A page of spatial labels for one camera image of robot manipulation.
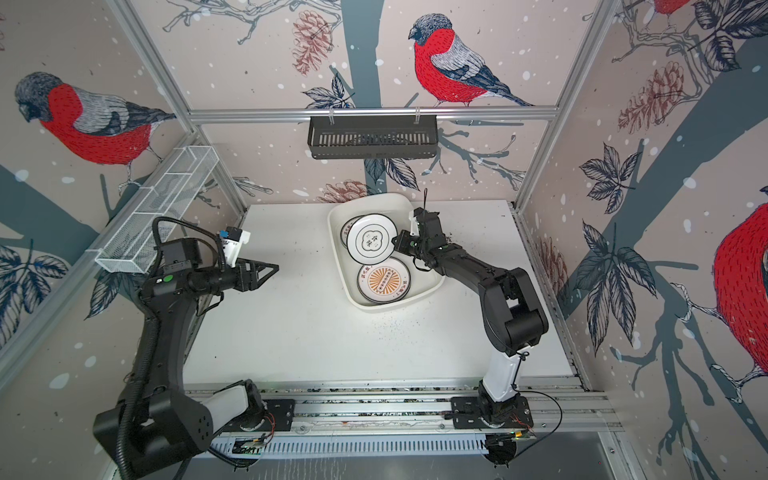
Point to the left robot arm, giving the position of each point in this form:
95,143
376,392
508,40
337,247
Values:
155,424

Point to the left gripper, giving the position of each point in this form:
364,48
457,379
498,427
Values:
256,283

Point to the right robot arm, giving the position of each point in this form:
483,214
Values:
511,312

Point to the black wall-mounted basket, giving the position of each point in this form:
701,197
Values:
373,137

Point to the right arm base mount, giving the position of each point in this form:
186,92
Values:
478,412

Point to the orange sunburst plate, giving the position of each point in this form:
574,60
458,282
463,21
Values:
384,283
345,230

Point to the white flower plate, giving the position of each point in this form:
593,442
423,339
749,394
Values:
370,239

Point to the white wire mesh shelf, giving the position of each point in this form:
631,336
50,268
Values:
132,248

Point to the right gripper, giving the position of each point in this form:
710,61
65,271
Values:
404,245

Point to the horizontal aluminium frame bar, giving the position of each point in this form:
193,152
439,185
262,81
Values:
232,116

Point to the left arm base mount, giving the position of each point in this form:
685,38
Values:
277,416

